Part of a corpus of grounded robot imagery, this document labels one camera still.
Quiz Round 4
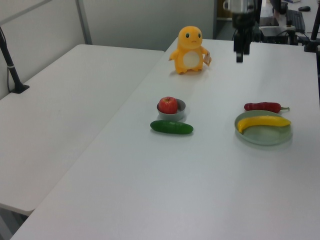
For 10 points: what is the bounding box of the black camera stand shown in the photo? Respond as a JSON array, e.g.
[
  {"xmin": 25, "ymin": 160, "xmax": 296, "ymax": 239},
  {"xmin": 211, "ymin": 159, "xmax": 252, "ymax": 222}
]
[
  {"xmin": 0, "ymin": 26, "xmax": 30, "ymax": 94},
  {"xmin": 303, "ymin": 0, "xmax": 320, "ymax": 53}
]

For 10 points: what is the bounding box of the orange paper tag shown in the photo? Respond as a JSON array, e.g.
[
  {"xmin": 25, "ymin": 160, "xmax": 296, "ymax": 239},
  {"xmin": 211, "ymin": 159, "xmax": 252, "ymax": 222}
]
[{"xmin": 202, "ymin": 51, "xmax": 213, "ymax": 67}]

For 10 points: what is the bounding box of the black keyboard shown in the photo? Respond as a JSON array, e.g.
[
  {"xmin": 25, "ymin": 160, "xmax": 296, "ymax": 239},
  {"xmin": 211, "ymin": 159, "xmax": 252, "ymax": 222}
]
[{"xmin": 285, "ymin": 9, "xmax": 306, "ymax": 34}]

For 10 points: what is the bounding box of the yellow banana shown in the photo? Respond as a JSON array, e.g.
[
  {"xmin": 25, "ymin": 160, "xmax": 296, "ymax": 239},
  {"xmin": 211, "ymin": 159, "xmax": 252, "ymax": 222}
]
[{"xmin": 237, "ymin": 115, "xmax": 292, "ymax": 133}]

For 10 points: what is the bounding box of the orange plush toy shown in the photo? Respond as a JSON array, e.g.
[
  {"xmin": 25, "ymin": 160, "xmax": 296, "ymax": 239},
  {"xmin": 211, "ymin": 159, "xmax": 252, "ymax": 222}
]
[{"xmin": 168, "ymin": 25, "xmax": 210, "ymax": 75}]

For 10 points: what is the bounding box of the red chili pepper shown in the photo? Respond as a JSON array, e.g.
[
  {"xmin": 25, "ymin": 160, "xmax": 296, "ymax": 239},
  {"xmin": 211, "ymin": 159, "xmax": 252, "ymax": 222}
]
[{"xmin": 243, "ymin": 101, "xmax": 291, "ymax": 114}]

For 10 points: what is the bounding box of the green cucumber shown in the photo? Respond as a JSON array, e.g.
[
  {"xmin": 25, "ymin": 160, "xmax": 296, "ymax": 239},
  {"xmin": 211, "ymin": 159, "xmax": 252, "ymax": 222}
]
[{"xmin": 149, "ymin": 120, "xmax": 194, "ymax": 135}]

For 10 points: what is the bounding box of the grey bowl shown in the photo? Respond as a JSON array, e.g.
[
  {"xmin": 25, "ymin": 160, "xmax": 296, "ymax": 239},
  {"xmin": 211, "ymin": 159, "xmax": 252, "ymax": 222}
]
[{"xmin": 156, "ymin": 98, "xmax": 188, "ymax": 122}]

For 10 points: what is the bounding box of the red apple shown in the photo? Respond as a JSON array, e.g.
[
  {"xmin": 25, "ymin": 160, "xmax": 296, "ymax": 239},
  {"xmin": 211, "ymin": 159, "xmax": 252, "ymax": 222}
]
[{"xmin": 158, "ymin": 96, "xmax": 179, "ymax": 115}]

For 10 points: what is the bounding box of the green plastic plate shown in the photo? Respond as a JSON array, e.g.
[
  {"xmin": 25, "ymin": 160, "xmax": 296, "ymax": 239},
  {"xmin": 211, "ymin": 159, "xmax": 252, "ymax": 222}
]
[{"xmin": 234, "ymin": 110, "xmax": 294, "ymax": 146}]

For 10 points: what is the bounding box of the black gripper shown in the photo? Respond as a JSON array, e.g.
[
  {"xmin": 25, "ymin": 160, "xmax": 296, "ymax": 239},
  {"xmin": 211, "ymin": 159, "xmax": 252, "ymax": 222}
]
[{"xmin": 233, "ymin": 26, "xmax": 251, "ymax": 63}]

